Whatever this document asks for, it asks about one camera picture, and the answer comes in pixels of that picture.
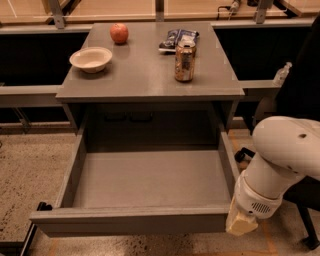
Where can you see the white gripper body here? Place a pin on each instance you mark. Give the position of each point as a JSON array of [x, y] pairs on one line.
[[254, 198]]

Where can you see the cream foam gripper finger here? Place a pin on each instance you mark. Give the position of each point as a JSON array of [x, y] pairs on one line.
[[238, 223]]

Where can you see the grey top drawer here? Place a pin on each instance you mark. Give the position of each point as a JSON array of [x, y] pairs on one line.
[[172, 174]]

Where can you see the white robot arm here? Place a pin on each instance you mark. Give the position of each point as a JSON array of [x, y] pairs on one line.
[[287, 150]]

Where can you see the grey drawer cabinet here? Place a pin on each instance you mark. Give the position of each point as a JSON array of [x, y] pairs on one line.
[[138, 72]]

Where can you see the black office chair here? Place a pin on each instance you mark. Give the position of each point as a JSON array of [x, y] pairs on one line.
[[299, 97]]

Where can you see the grey long bench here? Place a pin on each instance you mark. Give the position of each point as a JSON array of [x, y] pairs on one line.
[[45, 95]]

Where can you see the clear plastic bottle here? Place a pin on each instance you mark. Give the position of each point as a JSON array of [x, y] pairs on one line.
[[281, 75]]

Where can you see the gold soda can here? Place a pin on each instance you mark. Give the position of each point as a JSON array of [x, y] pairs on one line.
[[185, 60]]

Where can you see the blue chip bag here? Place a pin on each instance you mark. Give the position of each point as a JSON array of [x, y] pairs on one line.
[[175, 36]]

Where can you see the red apple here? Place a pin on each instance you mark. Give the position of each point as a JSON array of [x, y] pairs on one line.
[[119, 33]]

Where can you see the white paper bowl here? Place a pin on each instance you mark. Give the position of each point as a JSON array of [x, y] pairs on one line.
[[91, 59]]

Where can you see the black metal stand leg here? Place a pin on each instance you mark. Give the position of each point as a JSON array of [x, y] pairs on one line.
[[19, 248]]

